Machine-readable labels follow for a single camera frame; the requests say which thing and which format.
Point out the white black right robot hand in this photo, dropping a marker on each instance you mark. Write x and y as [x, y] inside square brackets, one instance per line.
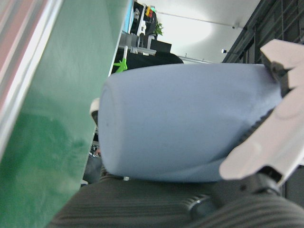
[147, 204]

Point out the light blue cup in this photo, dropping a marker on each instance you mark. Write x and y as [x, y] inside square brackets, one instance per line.
[180, 121]

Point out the green belt conveyor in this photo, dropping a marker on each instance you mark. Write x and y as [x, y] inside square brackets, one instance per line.
[59, 107]

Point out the bright green clamp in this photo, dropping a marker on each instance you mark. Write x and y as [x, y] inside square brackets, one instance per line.
[121, 65]

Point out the green potted plant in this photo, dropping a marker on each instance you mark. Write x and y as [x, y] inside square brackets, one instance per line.
[158, 28]

